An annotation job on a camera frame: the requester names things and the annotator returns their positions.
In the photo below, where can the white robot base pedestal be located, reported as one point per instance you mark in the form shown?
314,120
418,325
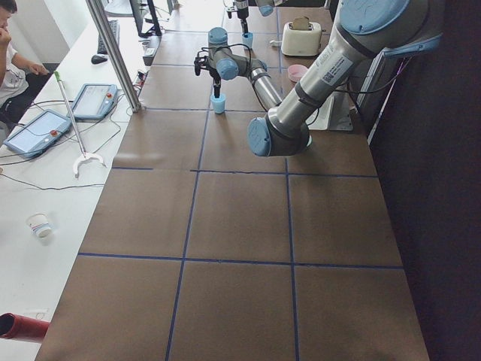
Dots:
334,115

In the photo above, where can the black monitor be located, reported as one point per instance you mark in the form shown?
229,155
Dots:
146,20

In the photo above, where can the light blue cup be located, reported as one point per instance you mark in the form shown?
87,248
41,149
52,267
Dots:
218,103
247,40

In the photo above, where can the teach pendant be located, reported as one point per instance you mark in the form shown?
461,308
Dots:
94,101
38,135

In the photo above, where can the cream toaster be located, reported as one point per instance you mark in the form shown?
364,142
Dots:
305,42

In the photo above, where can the aluminium frame post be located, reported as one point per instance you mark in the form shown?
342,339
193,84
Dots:
100,20

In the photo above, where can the green bowl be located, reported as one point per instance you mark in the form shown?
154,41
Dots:
309,142

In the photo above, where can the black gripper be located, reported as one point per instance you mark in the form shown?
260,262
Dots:
242,10
216,82

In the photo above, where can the bread slice in toaster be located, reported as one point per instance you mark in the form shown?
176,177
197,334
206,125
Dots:
301,24

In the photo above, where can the seated person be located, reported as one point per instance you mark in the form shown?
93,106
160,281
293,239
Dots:
21,78

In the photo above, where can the red cylinder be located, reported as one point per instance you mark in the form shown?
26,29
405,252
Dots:
21,328

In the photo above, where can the near teach pendant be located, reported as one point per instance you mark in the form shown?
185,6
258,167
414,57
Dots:
38,135

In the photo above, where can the far teach pendant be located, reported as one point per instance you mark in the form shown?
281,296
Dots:
94,101

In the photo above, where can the reacher grabber tool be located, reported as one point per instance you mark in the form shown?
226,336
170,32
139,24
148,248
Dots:
84,154

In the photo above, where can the black computer mouse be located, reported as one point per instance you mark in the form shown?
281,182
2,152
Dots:
98,59

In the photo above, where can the orange black connector block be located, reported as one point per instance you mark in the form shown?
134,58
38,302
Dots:
141,77

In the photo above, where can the pink bowl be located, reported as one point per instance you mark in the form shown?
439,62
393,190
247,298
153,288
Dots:
296,72

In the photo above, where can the paper cup on desk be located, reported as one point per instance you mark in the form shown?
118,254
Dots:
39,225

